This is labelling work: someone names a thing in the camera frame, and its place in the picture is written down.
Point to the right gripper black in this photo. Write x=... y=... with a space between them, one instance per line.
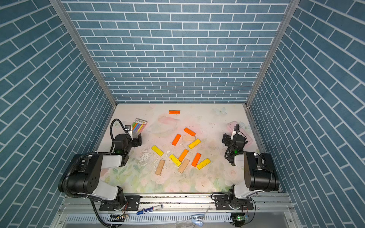
x=226 y=139

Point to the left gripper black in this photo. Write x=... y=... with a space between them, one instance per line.
x=137 y=140

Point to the yellow block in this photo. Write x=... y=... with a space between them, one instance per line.
x=194 y=143
x=203 y=164
x=157 y=150
x=175 y=160

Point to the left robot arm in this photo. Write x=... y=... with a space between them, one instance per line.
x=82 y=177

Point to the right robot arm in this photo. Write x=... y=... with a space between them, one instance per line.
x=258 y=169

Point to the chalk box coloured sticks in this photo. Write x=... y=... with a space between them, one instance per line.
x=138 y=125

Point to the natural wood block left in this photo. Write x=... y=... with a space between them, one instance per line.
x=160 y=167

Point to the natural wood block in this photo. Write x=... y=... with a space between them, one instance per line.
x=160 y=167
x=183 y=166
x=189 y=138

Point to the natural wood block centre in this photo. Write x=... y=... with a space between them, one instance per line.
x=189 y=138

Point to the light orange block centre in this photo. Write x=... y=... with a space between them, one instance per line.
x=183 y=155

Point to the natural wood block lower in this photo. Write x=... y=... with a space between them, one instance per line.
x=183 y=166

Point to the small circuit board green led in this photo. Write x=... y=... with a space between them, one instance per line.
x=238 y=219

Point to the clear tape scraps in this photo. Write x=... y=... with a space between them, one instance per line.
x=193 y=222

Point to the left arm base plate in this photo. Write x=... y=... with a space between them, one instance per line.
x=126 y=203

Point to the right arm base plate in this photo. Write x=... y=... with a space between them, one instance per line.
x=224 y=202

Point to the blue handled screwdriver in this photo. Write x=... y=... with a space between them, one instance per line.
x=150 y=209

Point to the wire connector bundle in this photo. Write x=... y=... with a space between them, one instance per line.
x=118 y=218

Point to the aluminium front rail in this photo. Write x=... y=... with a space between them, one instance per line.
x=187 y=202

